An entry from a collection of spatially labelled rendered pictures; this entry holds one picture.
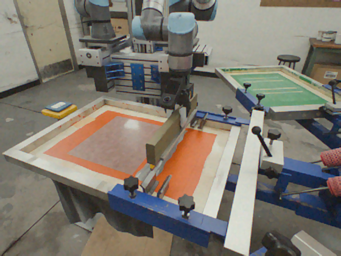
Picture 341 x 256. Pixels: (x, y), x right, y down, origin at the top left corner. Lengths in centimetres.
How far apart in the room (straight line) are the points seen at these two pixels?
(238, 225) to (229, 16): 415
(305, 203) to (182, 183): 39
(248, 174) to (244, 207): 12
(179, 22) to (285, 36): 389
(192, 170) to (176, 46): 42
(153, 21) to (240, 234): 66
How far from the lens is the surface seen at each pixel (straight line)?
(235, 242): 54
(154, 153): 60
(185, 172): 77
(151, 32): 77
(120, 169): 80
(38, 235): 198
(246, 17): 445
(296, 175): 76
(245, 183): 65
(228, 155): 82
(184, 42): 65
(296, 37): 448
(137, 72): 142
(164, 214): 59
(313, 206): 85
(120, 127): 104
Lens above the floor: 149
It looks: 32 degrees down
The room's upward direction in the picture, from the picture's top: straight up
